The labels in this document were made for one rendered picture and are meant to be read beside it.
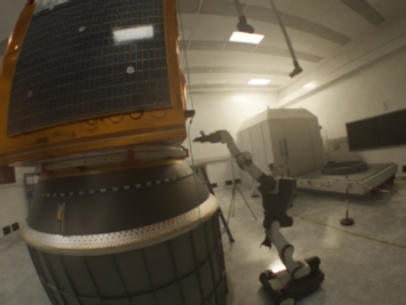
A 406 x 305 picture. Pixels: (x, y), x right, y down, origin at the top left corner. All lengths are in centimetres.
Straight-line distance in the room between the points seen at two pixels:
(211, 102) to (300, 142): 510
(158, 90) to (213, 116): 893
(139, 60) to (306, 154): 766
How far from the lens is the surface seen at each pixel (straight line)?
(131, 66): 128
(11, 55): 211
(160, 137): 115
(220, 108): 1030
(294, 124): 803
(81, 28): 165
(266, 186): 149
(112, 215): 123
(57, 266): 149
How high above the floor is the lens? 160
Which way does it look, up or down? 2 degrees up
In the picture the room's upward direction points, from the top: 8 degrees counter-clockwise
